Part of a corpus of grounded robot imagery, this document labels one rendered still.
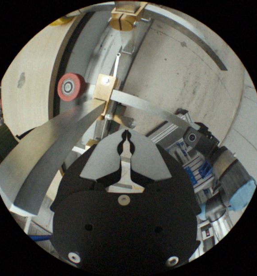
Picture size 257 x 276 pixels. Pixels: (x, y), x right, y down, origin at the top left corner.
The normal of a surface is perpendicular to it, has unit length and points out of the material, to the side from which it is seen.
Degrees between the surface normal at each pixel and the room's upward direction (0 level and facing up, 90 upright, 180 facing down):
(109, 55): 0
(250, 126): 90
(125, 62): 0
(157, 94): 0
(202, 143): 32
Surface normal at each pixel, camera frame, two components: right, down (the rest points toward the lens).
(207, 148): -0.50, 0.26
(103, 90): -0.01, 0.53
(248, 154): -0.95, -0.27
